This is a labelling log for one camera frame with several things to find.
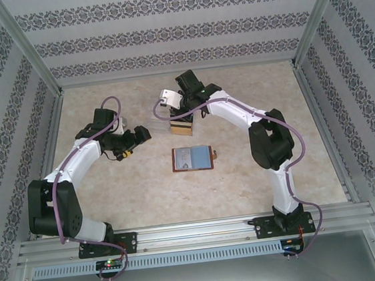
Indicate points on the brown leather card holder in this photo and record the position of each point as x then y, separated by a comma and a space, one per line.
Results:
199, 157

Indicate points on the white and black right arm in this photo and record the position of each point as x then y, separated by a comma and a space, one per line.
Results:
231, 109

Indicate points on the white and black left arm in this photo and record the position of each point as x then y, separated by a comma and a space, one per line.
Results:
75, 162

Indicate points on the gold card dark stripe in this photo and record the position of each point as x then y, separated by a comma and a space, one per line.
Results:
182, 130

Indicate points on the clear acrylic card stand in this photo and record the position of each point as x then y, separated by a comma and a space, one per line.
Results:
155, 125

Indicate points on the small circuit board green light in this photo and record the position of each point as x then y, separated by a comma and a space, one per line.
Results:
108, 264

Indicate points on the aluminium side rail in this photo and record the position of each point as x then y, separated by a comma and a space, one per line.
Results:
324, 133
48, 162

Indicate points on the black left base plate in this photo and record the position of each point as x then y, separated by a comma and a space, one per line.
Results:
131, 242

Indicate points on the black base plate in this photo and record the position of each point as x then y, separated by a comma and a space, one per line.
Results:
131, 242
262, 228

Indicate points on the long aluminium mounting rail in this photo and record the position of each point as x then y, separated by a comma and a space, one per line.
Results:
197, 233

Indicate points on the aluminium corner post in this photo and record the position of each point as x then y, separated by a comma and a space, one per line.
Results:
320, 12
26, 46

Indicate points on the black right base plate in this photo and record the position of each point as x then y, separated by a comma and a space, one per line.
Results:
262, 228

